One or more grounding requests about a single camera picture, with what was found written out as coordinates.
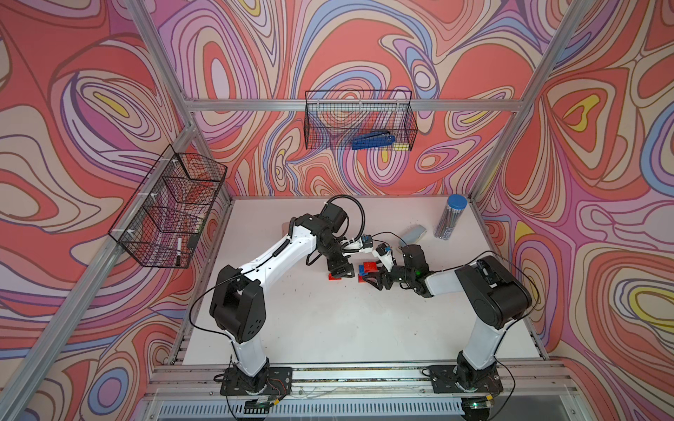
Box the red lego brick front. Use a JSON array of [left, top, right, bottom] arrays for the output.
[[363, 261, 378, 273]]

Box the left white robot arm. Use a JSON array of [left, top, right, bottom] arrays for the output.
[[188, 195, 366, 396]]

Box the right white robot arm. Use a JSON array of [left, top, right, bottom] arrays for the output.
[[358, 244, 533, 395]]

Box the grey small case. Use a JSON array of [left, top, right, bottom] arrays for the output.
[[401, 225, 427, 245]]

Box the blue capped clear cylinder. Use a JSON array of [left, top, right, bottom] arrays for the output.
[[434, 194, 469, 240]]

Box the blue object in basket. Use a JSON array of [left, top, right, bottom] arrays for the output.
[[351, 131, 396, 150]]

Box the black marker in basket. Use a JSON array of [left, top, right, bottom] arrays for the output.
[[176, 236, 183, 268]]

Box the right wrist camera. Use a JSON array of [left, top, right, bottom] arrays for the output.
[[372, 243, 396, 271]]

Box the black wire basket back wall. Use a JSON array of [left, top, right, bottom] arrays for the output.
[[304, 88, 418, 152]]

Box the black wire basket wall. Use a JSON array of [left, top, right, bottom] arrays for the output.
[[304, 88, 418, 152], [108, 146, 227, 269]]

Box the black wire basket left wall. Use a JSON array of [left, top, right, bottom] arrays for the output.
[[108, 146, 227, 269]]

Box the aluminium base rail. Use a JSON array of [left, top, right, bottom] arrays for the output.
[[134, 360, 593, 420]]

